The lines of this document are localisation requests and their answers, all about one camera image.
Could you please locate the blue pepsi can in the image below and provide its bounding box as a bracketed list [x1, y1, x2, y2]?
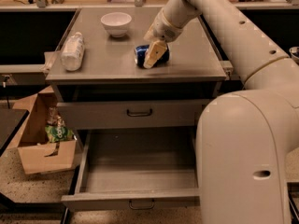
[135, 45, 170, 68]

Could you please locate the green chip bag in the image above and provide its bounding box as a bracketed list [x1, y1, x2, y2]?
[45, 125, 73, 143]

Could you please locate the white ceramic bowl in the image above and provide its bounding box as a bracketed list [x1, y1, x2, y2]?
[100, 12, 132, 37]

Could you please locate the grey drawer cabinet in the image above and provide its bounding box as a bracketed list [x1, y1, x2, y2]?
[47, 7, 226, 142]

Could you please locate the grey bowl on shelf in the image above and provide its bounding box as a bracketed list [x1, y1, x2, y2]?
[289, 47, 299, 63]

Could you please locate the brown cardboard box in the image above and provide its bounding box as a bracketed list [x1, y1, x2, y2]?
[9, 87, 77, 175]

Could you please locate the open grey middle drawer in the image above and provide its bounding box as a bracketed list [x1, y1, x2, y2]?
[62, 127, 200, 212]

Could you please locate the closed grey top drawer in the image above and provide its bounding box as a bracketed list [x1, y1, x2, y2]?
[58, 99, 209, 130]

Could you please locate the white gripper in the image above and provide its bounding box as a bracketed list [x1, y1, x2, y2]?
[143, 9, 182, 69]

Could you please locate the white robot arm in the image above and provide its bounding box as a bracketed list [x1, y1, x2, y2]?
[144, 0, 299, 224]

